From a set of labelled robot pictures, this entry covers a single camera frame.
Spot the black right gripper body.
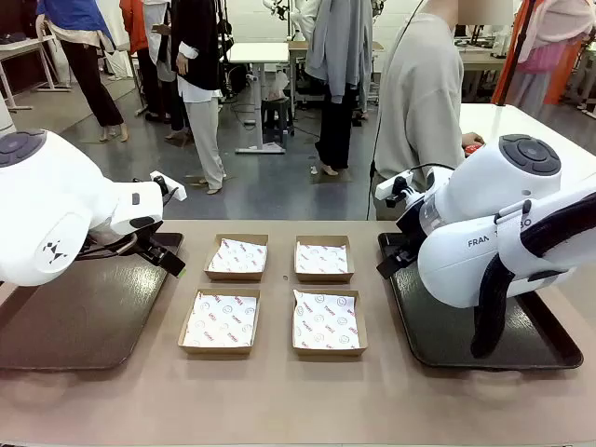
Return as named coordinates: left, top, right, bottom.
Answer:
left=394, top=197, right=426, bottom=256

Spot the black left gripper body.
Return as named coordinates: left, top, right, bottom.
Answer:
left=133, top=222, right=169, bottom=267

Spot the brown cardboard food box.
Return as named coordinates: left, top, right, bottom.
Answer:
left=293, top=234, right=356, bottom=283
left=177, top=287, right=262, bottom=356
left=203, top=232, right=270, bottom=282
left=291, top=288, right=369, bottom=358

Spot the person's right forearm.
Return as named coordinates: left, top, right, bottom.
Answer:
left=432, top=115, right=467, bottom=183

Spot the black textured serving tray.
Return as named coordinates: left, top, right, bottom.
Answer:
left=376, top=231, right=585, bottom=370

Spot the dark brown serving tray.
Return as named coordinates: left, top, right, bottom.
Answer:
left=0, top=231, right=185, bottom=373

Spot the white printed paper liner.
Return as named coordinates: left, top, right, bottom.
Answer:
left=296, top=240, right=350, bottom=275
left=292, top=289, right=365, bottom=350
left=182, top=291, right=258, bottom=348

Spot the person in beige sweater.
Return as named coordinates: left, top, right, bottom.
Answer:
left=373, top=0, right=467, bottom=221

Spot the bystander in black cardigan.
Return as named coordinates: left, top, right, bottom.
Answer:
left=169, top=0, right=228, bottom=196

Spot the bystander in grey cardigan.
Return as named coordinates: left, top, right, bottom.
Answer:
left=305, top=0, right=374, bottom=177

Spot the bystander in dark trousers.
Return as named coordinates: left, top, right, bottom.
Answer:
left=119, top=0, right=190, bottom=141

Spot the white table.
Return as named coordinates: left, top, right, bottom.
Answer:
left=458, top=102, right=596, bottom=187

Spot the bystander in black trousers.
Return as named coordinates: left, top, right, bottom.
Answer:
left=35, top=0, right=129, bottom=143

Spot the black stool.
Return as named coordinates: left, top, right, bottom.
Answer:
left=259, top=96, right=296, bottom=145

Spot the white standing desk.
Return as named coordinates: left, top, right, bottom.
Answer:
left=227, top=41, right=292, bottom=156

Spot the bystander in pink clothes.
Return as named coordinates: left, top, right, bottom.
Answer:
left=492, top=0, right=596, bottom=117

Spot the white background desk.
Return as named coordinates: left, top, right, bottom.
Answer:
left=0, top=34, right=72, bottom=112

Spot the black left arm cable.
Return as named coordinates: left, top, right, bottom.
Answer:
left=76, top=231, right=141, bottom=260

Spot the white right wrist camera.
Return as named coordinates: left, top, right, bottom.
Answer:
left=374, top=170, right=414, bottom=209

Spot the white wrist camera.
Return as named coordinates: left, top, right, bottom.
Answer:
left=374, top=170, right=414, bottom=209
left=149, top=170, right=188, bottom=201

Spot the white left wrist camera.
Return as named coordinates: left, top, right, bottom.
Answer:
left=149, top=170, right=188, bottom=201

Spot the black camera cable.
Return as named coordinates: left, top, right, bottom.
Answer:
left=408, top=162, right=456, bottom=192

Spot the black corrugated cable sleeve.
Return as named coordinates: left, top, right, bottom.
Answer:
left=469, top=192, right=596, bottom=359

